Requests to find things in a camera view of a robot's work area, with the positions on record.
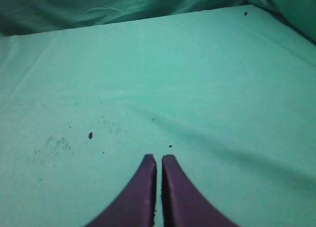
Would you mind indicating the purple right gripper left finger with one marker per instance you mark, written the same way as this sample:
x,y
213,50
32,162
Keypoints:
x,y
135,205

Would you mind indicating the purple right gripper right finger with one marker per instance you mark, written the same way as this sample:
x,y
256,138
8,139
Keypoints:
x,y
182,203

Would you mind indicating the green table cloth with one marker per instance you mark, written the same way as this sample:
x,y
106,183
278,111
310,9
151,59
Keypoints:
x,y
88,87

